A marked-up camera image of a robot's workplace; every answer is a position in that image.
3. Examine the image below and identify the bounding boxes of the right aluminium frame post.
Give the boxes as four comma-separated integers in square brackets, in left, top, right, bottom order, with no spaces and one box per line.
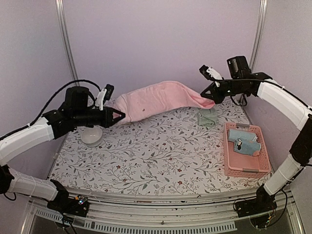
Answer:
[250,0,268,71]

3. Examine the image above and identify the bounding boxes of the pink plastic basket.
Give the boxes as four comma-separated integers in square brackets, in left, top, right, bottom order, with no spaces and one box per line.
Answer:
[223,122,272,178]

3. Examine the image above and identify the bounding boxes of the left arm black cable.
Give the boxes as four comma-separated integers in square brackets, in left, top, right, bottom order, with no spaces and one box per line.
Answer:
[0,79,102,139]

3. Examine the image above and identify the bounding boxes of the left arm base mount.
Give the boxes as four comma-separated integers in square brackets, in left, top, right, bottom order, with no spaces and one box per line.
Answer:
[47,193,90,217]

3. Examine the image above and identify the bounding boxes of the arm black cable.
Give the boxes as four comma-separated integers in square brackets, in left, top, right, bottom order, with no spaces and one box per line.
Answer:
[0,79,102,139]
[219,78,312,115]

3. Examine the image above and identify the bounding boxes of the blue rolled towel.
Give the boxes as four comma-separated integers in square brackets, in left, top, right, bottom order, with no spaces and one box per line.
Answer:
[228,129,262,156]

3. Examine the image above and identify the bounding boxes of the left aluminium frame post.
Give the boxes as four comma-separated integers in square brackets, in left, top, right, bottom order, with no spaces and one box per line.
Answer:
[55,0,78,80]

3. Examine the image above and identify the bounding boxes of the white ceramic bowl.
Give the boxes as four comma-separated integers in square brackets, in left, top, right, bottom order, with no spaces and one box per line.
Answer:
[81,126,103,147]

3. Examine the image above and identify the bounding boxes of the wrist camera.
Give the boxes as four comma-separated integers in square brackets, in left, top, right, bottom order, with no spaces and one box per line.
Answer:
[95,84,114,111]
[199,65,223,87]

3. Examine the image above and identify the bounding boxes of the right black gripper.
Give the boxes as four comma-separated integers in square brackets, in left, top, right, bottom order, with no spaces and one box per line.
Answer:
[201,77,248,104]

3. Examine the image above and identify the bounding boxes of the light green towel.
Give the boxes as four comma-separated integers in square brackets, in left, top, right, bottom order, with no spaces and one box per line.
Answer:
[196,108,218,127]

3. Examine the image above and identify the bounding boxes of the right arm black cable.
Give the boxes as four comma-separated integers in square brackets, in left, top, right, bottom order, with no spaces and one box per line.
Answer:
[219,78,312,115]

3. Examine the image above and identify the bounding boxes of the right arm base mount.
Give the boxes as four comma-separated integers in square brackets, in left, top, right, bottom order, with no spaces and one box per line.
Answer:
[233,198,277,217]

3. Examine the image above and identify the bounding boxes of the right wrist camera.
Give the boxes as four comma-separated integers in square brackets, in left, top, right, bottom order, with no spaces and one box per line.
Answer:
[199,65,223,87]

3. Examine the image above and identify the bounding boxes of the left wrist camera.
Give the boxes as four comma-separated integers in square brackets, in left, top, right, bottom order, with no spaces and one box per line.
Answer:
[95,84,114,111]

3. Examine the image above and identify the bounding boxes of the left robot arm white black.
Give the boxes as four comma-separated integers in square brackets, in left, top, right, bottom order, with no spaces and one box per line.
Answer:
[0,84,125,212]

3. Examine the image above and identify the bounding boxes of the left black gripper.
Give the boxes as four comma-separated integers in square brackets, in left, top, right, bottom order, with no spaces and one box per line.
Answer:
[74,107,126,129]

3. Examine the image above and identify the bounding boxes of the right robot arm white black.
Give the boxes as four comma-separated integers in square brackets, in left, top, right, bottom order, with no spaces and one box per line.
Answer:
[199,56,312,213]

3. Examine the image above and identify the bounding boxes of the pink towel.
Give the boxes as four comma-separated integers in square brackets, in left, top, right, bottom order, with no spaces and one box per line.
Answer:
[113,81,215,125]

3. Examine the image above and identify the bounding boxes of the aluminium front rail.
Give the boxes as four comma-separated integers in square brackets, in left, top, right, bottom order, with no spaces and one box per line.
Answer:
[21,189,305,234]

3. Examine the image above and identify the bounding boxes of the aluminium frame post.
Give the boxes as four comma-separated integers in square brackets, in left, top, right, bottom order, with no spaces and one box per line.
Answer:
[55,0,78,80]
[250,0,268,71]

